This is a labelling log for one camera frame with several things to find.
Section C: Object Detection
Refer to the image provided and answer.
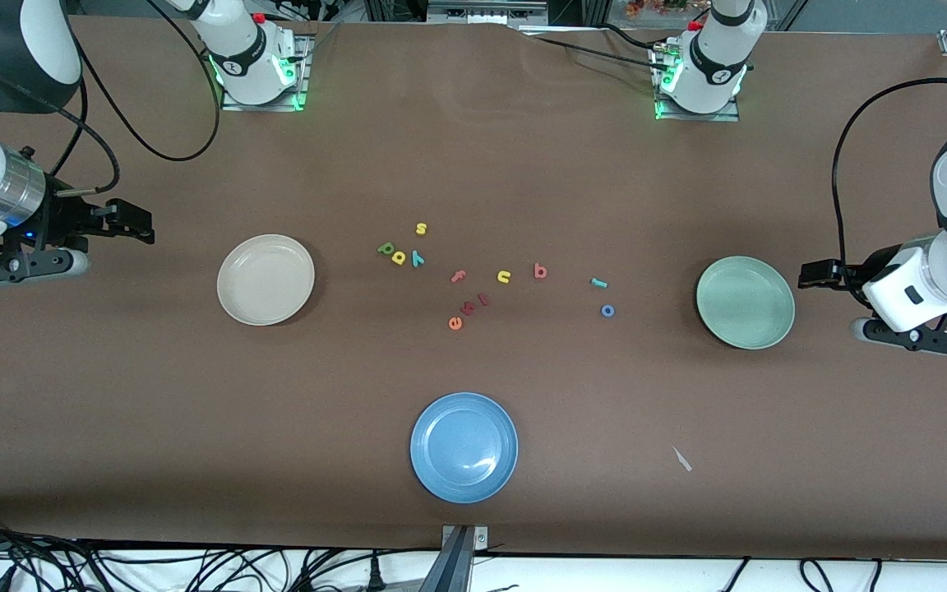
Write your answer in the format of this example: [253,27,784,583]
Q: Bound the green round plate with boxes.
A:
[695,256,796,350]

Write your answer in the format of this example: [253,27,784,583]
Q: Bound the beige round plate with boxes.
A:
[216,234,316,326]

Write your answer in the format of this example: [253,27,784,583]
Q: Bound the orange dried flowers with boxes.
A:
[624,0,688,21]

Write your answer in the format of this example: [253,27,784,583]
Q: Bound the brown table cover sheet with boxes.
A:
[0,15,947,562]

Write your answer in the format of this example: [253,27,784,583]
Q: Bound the blue round plate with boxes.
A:
[409,391,519,504]

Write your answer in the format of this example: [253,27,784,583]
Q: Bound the grey power strip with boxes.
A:
[427,0,550,27]

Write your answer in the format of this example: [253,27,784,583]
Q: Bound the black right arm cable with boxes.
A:
[0,0,221,198]

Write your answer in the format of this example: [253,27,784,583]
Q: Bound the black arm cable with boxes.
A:
[832,77,947,284]
[0,0,221,198]

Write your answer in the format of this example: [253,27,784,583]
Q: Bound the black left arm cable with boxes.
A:
[832,77,947,284]

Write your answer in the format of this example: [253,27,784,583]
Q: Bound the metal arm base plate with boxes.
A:
[653,41,741,123]
[220,33,314,113]

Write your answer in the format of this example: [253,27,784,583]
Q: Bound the black looped floor cable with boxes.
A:
[798,557,883,592]

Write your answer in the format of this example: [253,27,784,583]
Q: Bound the black base power cable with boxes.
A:
[523,23,676,71]

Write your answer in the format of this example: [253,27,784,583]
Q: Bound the black floor cable tangle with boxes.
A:
[0,510,441,592]

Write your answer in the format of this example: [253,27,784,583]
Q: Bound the grey metal camera post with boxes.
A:
[420,525,491,592]

